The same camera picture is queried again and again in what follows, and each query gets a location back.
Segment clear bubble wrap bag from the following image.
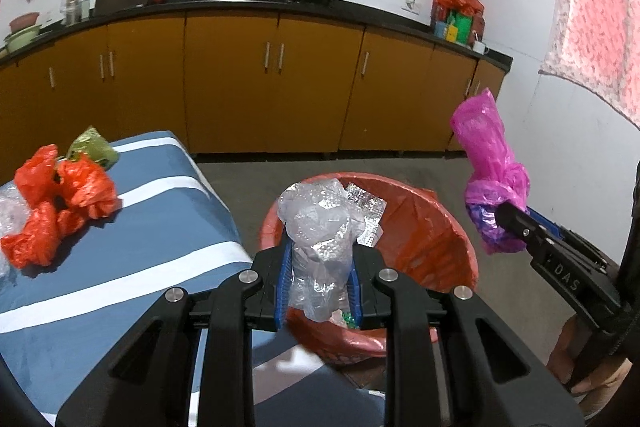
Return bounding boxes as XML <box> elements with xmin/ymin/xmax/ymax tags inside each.
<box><xmin>277</xmin><ymin>178</ymin><xmax>387</xmax><ymax>323</ymax></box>

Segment magenta plastic bag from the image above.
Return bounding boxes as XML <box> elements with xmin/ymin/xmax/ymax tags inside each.
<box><xmin>450</xmin><ymin>89</ymin><xmax>530</xmax><ymax>255</ymax></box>

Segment red plastic bag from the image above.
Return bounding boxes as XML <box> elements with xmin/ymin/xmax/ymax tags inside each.
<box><xmin>1</xmin><ymin>144</ymin><xmax>120</xmax><ymax>270</ymax></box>

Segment olive green plastic bag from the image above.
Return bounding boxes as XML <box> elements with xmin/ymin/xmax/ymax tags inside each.
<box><xmin>65</xmin><ymin>126</ymin><xmax>119</xmax><ymax>170</ymax></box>

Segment green foil wrapper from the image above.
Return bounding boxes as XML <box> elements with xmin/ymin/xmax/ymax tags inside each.
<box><xmin>330</xmin><ymin>310</ymin><xmax>359</xmax><ymax>329</ymax></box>

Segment clear plastic bag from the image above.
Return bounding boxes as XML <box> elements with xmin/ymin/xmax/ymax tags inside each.
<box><xmin>0</xmin><ymin>182</ymin><xmax>30</xmax><ymax>237</ymax></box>

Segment person right hand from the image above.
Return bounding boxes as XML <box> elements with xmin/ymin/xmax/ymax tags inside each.
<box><xmin>547</xmin><ymin>315</ymin><xmax>632</xmax><ymax>419</ymax></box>

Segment blue white striped tablecloth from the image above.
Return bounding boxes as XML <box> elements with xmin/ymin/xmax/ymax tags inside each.
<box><xmin>1</xmin><ymin>131</ymin><xmax>384</xmax><ymax>426</ymax></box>

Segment pink floral curtain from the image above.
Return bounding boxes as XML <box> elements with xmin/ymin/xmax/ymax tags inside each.
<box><xmin>540</xmin><ymin>0</ymin><xmax>639</xmax><ymax>124</ymax></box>

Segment lower wooden cabinets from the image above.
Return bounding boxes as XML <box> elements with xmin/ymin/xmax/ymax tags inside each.
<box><xmin>1</xmin><ymin>11</ymin><xmax>506</xmax><ymax>178</ymax></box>

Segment white mug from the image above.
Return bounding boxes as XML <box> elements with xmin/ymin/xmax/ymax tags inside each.
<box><xmin>472</xmin><ymin>40</ymin><xmax>488</xmax><ymax>55</ymax></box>

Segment red bag with supplies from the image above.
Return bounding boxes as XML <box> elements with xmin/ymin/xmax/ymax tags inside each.
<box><xmin>431</xmin><ymin>0</ymin><xmax>485</xmax><ymax>46</ymax></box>

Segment green and red basins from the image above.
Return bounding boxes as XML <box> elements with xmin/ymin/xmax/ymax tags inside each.
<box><xmin>4</xmin><ymin>12</ymin><xmax>40</xmax><ymax>54</ymax></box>

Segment clear bagged jars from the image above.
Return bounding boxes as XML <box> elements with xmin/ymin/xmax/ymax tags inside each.
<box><xmin>60</xmin><ymin>0</ymin><xmax>90</xmax><ymax>27</ymax></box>

